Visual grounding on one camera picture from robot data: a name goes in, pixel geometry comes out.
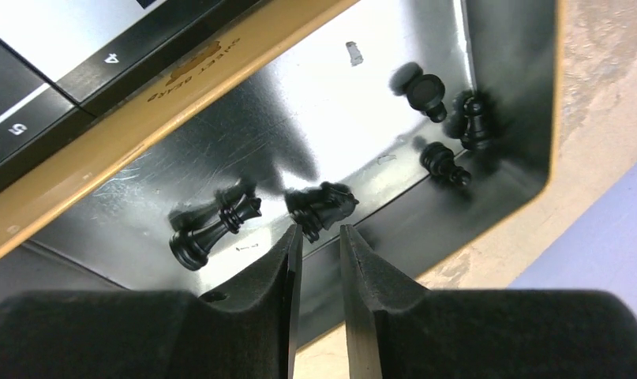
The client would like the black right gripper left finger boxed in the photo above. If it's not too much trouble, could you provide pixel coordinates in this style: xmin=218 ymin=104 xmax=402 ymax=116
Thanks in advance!
xmin=0 ymin=226 xmax=303 ymax=378

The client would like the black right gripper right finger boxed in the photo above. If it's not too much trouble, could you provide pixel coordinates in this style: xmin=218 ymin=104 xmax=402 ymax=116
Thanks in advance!
xmin=339 ymin=225 xmax=637 ymax=378

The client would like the black chess queen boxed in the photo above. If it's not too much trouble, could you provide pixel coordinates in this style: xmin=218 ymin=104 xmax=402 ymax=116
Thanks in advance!
xmin=169 ymin=194 xmax=262 ymax=271

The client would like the black chess knight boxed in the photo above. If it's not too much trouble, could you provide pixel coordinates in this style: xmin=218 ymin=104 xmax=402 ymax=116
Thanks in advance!
xmin=284 ymin=182 xmax=359 ymax=243

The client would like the yellow tin with black pieces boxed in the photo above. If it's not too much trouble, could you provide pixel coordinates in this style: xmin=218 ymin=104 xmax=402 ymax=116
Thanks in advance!
xmin=0 ymin=0 xmax=565 ymax=349

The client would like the black pawn lying low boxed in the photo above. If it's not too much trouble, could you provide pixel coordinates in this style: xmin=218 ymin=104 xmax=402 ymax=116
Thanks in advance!
xmin=420 ymin=141 xmax=471 ymax=187

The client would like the black bishop in tin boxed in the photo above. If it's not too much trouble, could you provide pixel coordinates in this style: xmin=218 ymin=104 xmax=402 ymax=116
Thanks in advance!
xmin=460 ymin=96 xmax=493 ymax=151

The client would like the black pawn in tin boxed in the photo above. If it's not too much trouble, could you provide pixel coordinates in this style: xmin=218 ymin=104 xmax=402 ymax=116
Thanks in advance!
xmin=405 ymin=74 xmax=448 ymax=123

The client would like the black white chessboard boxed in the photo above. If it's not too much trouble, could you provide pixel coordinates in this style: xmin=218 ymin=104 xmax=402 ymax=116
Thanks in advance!
xmin=0 ymin=0 xmax=254 ymax=193

